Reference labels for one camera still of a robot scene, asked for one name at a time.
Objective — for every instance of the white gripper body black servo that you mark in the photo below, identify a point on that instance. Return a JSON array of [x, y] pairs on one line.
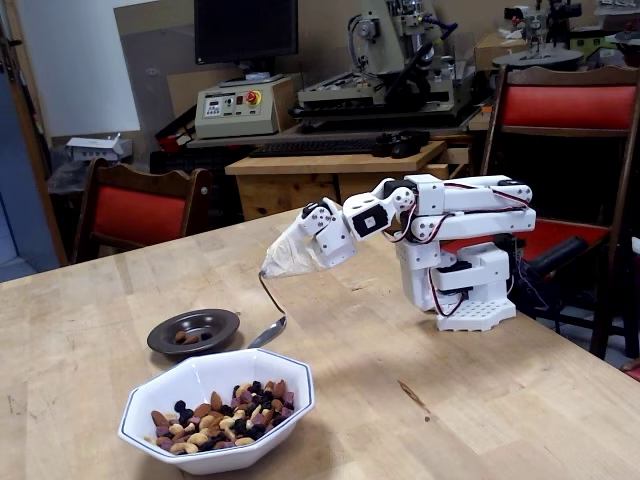
[[334, 243]]

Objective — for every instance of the white movable gripper finger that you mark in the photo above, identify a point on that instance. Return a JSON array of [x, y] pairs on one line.
[[315, 221]]

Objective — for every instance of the beige masking tape wrap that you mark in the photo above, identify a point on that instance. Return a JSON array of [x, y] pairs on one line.
[[290, 255]]

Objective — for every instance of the bent metal spoon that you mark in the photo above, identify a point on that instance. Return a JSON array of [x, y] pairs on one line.
[[270, 332]]

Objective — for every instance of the small scooped nut portion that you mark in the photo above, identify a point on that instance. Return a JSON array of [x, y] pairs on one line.
[[189, 339]]

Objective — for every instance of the white octagonal bowl blue rim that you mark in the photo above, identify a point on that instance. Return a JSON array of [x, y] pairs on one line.
[[175, 380]]

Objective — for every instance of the white robot arm with base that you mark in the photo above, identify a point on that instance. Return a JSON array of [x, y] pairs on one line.
[[475, 197]]

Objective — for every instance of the wooden workbench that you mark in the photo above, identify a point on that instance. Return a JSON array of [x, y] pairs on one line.
[[270, 190]]

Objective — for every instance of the black computer keyboard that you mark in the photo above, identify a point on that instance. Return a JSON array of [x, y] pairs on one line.
[[310, 148]]

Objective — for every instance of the black handheld device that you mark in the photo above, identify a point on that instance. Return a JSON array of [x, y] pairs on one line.
[[402, 145]]

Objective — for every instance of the beige control box red button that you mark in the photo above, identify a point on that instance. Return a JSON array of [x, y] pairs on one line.
[[235, 117]]

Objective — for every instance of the black plastic crate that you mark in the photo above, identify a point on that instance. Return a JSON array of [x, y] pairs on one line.
[[190, 162]]

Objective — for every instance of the small dark brown dish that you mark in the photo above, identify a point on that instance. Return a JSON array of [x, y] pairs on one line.
[[210, 322]]

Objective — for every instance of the black and red tray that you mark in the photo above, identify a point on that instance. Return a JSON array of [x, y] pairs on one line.
[[172, 140]]

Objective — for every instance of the low wooden chair red padding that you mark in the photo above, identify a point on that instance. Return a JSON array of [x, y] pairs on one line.
[[140, 215]]

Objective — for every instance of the small dark circuit board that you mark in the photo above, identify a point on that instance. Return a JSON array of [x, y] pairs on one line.
[[519, 247]]

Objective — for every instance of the beige benchtop milling machine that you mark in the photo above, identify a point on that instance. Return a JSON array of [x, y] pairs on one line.
[[390, 45]]

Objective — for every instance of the grey flat panel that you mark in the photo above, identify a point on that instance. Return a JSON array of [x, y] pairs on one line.
[[155, 100]]

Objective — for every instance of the black computer monitor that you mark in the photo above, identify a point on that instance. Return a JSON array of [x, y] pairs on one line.
[[245, 30]]

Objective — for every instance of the mixed nuts and dried fruit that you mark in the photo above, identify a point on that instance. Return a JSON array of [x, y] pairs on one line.
[[220, 425]]

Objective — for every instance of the black cylinder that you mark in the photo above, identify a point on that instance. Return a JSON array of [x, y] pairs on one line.
[[560, 252]]

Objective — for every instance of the white model house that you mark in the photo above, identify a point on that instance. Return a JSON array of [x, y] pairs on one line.
[[95, 147]]

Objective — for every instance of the brown cardboard box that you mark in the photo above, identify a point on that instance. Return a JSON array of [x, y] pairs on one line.
[[492, 50]]

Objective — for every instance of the clear plastic bag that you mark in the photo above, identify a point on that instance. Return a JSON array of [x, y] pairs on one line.
[[65, 177]]

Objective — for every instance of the tall wooden chair red padding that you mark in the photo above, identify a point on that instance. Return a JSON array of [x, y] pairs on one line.
[[565, 107]]

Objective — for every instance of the round black turntable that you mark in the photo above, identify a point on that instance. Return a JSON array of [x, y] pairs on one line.
[[537, 58]]

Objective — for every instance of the white board panel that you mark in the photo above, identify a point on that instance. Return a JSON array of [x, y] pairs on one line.
[[75, 65]]

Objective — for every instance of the small metal mechanism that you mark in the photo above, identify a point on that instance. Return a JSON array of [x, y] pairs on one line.
[[532, 25]]

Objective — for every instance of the red rounded object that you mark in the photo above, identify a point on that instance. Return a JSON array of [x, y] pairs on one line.
[[634, 372]]

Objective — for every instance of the green box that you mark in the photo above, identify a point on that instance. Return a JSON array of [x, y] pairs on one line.
[[600, 45]]

